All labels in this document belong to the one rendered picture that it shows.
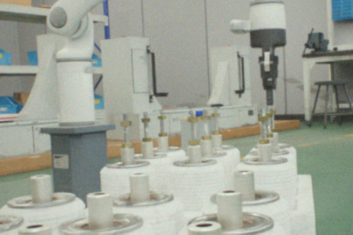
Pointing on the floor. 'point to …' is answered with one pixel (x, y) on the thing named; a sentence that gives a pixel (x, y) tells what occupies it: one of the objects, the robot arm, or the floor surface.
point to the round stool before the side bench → (327, 101)
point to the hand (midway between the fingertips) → (270, 99)
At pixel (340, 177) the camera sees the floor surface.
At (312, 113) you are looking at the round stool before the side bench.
